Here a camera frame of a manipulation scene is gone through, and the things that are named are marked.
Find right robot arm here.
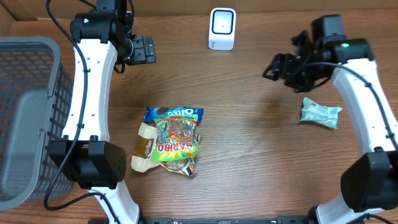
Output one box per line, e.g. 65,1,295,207
263,14,397,223

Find Haribo gummy worms bag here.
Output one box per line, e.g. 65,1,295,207
151,115,198,162

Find grey plastic basket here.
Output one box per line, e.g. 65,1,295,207
1,36,73,210

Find white barcode scanner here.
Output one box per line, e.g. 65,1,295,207
208,7,236,51

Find beige brown cookie bag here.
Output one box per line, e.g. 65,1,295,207
131,123,197,177

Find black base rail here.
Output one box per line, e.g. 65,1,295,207
138,216,316,224

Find blue Oreo cookie pack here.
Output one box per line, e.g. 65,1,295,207
143,106,204,123

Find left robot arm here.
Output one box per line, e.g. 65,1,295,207
48,1,155,223

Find mint green wipes pack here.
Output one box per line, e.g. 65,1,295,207
300,97,342,129

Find cardboard back wall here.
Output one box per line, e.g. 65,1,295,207
1,0,397,21

